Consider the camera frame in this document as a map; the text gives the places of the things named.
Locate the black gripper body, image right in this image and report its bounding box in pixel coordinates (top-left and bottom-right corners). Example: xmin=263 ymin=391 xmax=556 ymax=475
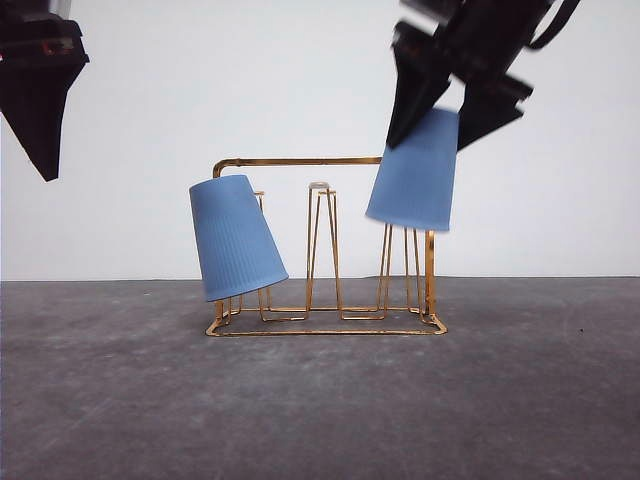
xmin=401 ymin=0 xmax=550 ymax=76

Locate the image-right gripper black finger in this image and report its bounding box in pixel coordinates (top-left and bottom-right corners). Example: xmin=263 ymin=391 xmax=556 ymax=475
xmin=387 ymin=22 xmax=453 ymax=147
xmin=457 ymin=74 xmax=534 ymax=151

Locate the gold wire cup rack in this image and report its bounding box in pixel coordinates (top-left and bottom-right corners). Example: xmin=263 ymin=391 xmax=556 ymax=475
xmin=205 ymin=156 xmax=447 ymax=336

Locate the blue ribbed cup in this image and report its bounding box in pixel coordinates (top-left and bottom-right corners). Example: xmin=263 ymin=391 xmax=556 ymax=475
xmin=189 ymin=174 xmax=289 ymax=302
xmin=366 ymin=108 xmax=459 ymax=231

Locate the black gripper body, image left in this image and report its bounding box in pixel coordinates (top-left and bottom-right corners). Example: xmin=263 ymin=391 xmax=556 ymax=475
xmin=0 ymin=0 xmax=84 ymax=39

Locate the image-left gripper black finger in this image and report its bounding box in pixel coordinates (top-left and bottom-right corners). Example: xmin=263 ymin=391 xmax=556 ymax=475
xmin=0 ymin=12 xmax=90 ymax=182

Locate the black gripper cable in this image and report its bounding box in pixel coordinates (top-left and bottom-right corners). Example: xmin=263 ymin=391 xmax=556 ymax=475
xmin=528 ymin=0 xmax=580 ymax=49

